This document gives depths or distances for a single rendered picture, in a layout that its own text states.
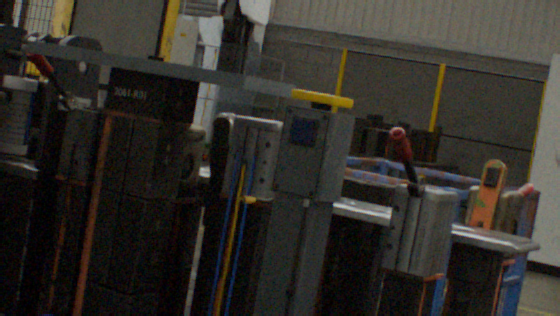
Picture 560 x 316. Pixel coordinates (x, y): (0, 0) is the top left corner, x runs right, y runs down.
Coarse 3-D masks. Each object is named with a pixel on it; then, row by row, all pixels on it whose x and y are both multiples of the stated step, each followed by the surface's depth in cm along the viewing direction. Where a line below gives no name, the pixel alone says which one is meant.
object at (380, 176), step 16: (352, 160) 450; (368, 160) 465; (384, 160) 477; (352, 176) 360; (368, 176) 357; (384, 176) 354; (432, 176) 468; (448, 176) 464; (464, 192) 350; (528, 208) 443; (528, 224) 443; (448, 256) 346; (512, 272) 446; (512, 288) 445; (512, 304) 445
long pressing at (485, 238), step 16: (208, 176) 166; (336, 208) 155; (352, 208) 154; (368, 208) 161; (384, 208) 166; (384, 224) 151; (464, 224) 163; (464, 240) 145; (480, 240) 144; (496, 240) 144; (512, 240) 150; (528, 240) 155
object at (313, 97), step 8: (296, 96) 128; (304, 96) 128; (312, 96) 127; (320, 96) 127; (328, 96) 126; (336, 96) 127; (312, 104) 130; (320, 104) 129; (328, 104) 127; (336, 104) 127; (344, 104) 129; (352, 104) 131
